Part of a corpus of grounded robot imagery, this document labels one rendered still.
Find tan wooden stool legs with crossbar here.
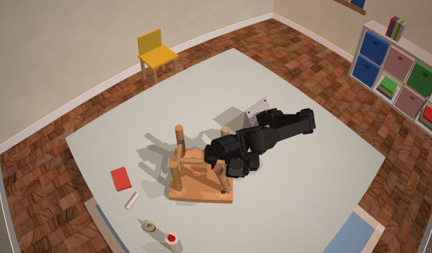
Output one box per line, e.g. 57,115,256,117
169,125,232,194

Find orange-brown wooden stool seat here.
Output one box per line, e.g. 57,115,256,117
169,148,233,204

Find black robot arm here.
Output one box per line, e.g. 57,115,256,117
211,108,316,178

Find tan roll of masking tape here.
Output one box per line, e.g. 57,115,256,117
145,222,156,232

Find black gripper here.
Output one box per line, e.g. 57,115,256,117
204,144,259,171

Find red rectangular block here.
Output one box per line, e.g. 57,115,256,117
111,167,132,192

